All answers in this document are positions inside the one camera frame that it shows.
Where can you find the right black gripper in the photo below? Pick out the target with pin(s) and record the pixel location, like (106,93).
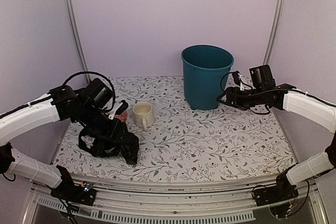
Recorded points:
(236,100)

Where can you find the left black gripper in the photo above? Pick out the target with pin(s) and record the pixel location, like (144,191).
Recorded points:
(114,132)

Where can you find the black plastic trash bag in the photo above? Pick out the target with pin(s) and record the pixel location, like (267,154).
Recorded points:
(116,140)

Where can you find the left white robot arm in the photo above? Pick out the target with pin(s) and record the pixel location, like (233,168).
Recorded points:
(93,106)

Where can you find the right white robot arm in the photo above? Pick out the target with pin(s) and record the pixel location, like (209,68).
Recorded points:
(285,97)

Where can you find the teal plastic trash bin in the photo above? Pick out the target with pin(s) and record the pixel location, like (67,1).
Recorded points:
(205,73)

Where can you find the red patterned small bowl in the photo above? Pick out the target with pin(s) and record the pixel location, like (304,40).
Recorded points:
(122,117)

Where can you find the cream ceramic mug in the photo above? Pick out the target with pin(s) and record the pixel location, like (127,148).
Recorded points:
(143,115)

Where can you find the floral patterned table mat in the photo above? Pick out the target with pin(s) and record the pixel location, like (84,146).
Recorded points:
(185,145)

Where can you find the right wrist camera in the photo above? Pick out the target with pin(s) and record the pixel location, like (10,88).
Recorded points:
(239,80)

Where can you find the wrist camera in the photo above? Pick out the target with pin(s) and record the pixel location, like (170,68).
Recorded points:
(118,109)
(239,80)

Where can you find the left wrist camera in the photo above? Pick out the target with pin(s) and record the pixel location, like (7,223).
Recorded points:
(118,109)

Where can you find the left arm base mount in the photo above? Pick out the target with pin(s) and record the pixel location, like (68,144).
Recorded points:
(67,190)

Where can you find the front aluminium rail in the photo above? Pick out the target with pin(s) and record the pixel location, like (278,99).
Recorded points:
(228,201)

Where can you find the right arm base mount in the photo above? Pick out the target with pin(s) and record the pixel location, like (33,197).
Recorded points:
(283,190)

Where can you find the right aluminium frame post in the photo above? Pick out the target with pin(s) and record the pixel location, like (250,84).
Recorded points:
(273,33)

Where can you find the aluminium frame post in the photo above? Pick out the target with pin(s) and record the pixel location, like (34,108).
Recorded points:
(273,33)
(75,34)

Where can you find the left aluminium frame post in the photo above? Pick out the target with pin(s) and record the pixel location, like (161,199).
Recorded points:
(75,34)

